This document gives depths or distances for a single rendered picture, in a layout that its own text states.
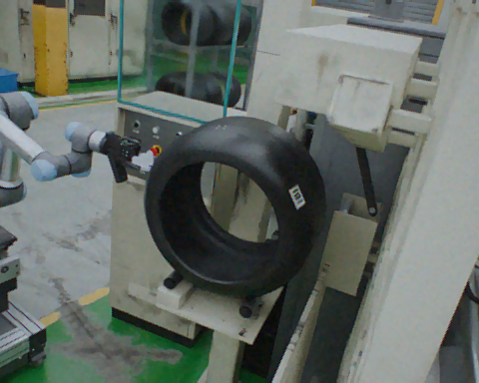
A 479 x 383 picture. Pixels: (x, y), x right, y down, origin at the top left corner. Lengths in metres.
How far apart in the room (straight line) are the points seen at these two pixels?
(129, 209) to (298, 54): 1.63
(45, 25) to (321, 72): 6.29
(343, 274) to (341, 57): 0.96
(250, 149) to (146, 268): 1.35
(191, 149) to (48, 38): 5.83
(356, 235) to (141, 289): 1.37
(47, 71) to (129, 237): 4.93
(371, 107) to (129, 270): 1.96
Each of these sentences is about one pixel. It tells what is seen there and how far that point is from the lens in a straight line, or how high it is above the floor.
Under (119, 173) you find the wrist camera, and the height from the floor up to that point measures 1.20.
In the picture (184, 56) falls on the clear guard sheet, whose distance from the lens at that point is 2.08.
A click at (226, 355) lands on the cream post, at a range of 2.20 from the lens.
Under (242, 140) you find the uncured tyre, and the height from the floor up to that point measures 1.45.
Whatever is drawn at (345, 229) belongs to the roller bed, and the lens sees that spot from 1.63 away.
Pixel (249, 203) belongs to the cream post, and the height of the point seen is 1.10.
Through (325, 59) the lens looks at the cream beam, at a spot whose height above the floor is 1.74.
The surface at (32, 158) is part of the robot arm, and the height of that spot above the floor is 1.22.
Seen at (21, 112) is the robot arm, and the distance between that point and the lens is 1.99.
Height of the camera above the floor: 1.85
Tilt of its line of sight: 25 degrees down
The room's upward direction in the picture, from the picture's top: 9 degrees clockwise
